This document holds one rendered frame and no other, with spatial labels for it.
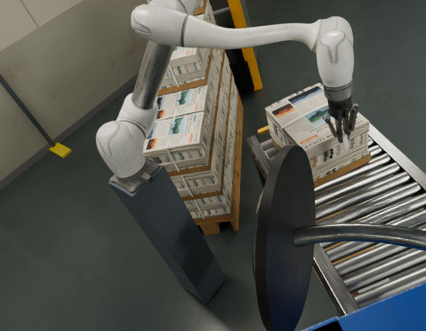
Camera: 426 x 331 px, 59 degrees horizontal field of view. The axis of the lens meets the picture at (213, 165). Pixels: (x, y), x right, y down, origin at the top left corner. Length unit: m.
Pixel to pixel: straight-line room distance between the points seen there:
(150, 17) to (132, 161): 0.64
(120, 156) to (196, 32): 0.64
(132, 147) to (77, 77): 2.99
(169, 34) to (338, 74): 0.52
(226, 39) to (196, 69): 1.25
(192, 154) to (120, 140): 0.64
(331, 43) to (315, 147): 0.47
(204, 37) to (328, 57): 0.38
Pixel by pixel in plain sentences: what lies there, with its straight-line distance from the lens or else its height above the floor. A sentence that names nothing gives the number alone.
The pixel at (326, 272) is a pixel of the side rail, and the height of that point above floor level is 0.80.
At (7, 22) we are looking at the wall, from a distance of 4.27.
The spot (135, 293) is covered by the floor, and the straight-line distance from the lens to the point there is 2.68.
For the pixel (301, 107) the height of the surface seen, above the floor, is 1.03.
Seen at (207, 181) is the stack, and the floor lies 0.51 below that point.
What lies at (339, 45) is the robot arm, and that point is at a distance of 1.19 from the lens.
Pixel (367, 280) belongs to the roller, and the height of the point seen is 0.79.
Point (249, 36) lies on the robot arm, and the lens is 1.25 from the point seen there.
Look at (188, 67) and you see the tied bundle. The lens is 2.47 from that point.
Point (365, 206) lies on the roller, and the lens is 1.59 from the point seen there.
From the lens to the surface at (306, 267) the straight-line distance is 0.40.
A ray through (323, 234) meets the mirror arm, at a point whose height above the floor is 1.76.
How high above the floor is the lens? 2.04
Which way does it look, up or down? 40 degrees down
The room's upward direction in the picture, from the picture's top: 24 degrees counter-clockwise
